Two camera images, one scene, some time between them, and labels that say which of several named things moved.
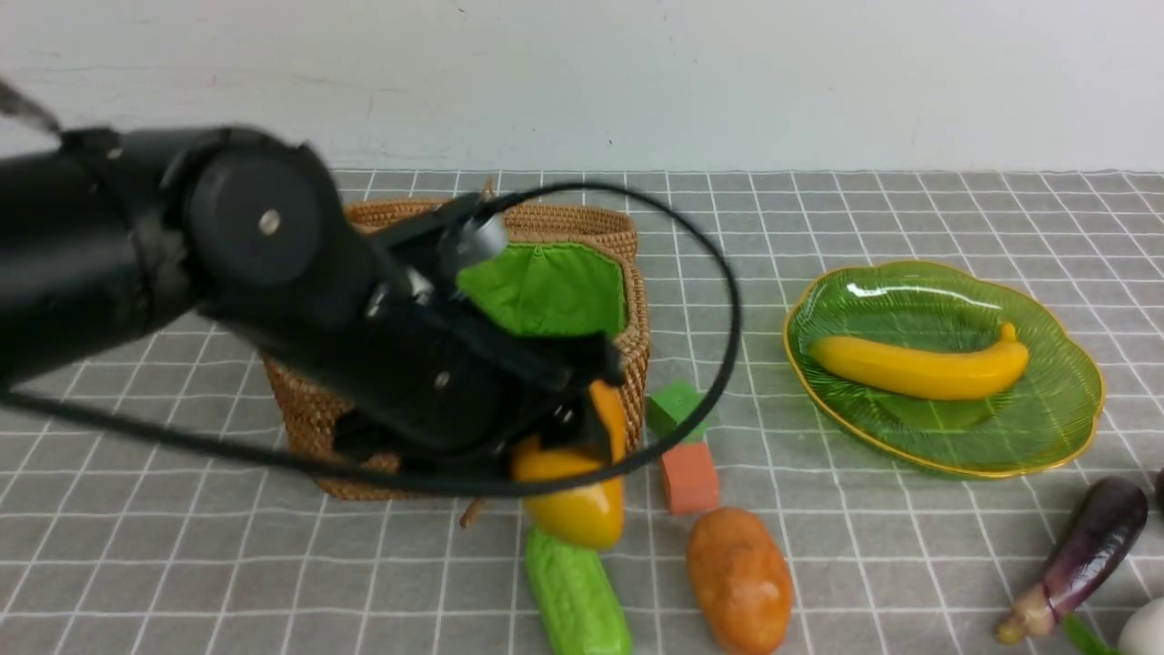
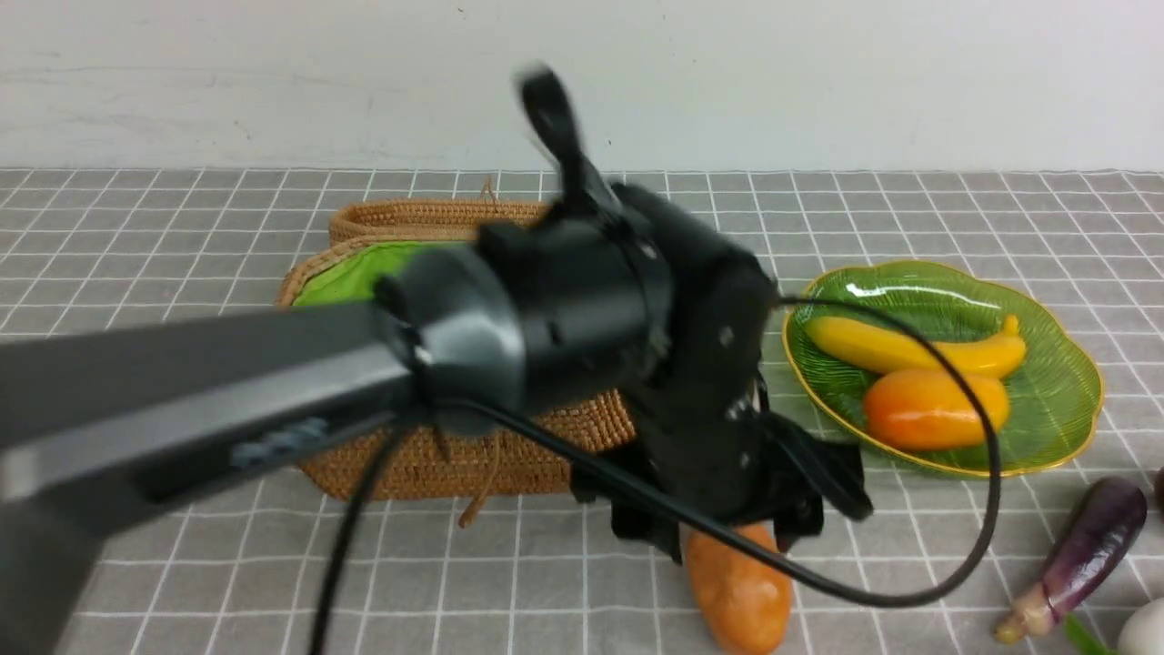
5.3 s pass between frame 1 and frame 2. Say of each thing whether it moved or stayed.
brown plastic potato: stayed
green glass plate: stayed
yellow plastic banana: moved
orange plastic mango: moved
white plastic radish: stayed
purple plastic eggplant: stayed
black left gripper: moved
